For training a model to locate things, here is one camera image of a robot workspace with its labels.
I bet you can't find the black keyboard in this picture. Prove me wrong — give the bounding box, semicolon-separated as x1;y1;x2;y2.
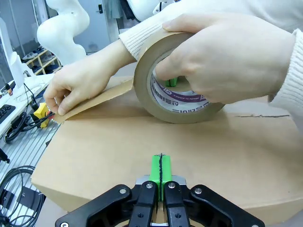
0;104;16;125

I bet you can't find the person's right hand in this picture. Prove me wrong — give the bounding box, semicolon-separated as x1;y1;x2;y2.
43;55;112;116

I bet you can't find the person's left forearm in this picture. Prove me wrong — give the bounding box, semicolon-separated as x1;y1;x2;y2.
267;28;303;119

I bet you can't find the person's left hand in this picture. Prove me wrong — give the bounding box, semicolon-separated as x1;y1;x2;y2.
155;12;295;105

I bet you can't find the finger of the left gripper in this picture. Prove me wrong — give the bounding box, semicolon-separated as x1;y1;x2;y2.
165;77;179;87

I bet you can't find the black cable bundle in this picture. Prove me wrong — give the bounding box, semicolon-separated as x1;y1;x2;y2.
4;104;49;144

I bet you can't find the coiled black cable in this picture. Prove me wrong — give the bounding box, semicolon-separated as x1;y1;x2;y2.
0;165;46;224

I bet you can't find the brown packing tape roll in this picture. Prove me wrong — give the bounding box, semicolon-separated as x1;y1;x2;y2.
53;32;225;124

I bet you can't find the person in cream sweater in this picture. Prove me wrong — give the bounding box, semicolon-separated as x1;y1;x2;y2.
179;0;303;34

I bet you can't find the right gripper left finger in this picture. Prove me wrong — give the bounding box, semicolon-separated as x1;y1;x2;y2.
54;155;162;227

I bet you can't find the brown cardboard box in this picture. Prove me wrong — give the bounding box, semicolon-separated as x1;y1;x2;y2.
30;75;303;224

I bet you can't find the person's right forearm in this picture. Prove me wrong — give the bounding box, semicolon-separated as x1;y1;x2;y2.
88;4;197;80

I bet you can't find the grey door with handle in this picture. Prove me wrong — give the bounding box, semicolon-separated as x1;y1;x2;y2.
89;0;107;55

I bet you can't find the yellow emergency stop box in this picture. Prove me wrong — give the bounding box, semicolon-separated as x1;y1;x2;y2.
33;103;56;129

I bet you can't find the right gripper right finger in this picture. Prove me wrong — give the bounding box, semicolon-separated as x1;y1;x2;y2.
161;155;265;227

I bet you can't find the wooden shoe shelf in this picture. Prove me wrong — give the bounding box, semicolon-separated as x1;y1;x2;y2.
22;48;63;76

